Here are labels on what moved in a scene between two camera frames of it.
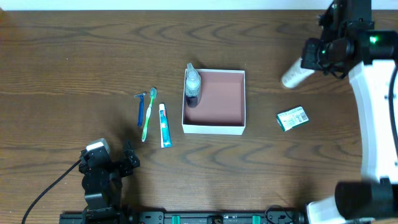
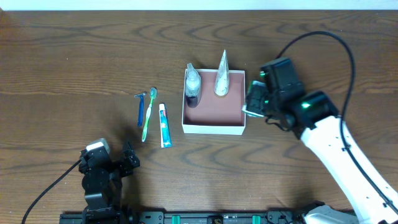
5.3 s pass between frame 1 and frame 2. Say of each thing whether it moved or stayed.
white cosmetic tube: moved
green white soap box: moved
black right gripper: moved
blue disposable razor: stayed
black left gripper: stayed
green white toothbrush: stayed
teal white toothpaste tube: stayed
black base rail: stayed
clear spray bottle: stayed
